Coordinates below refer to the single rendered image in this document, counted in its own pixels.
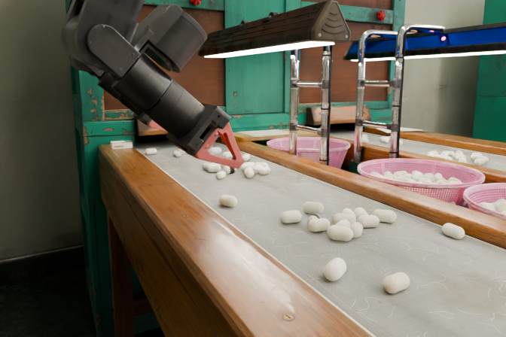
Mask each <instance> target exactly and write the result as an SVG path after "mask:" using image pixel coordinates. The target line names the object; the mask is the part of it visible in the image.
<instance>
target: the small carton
mask: <svg viewBox="0 0 506 337"><path fill-rule="evenodd" d="M110 143H111V149H112V150H113V149H124V148H133V142H132V141H131V140H127V141H110Z"/></svg>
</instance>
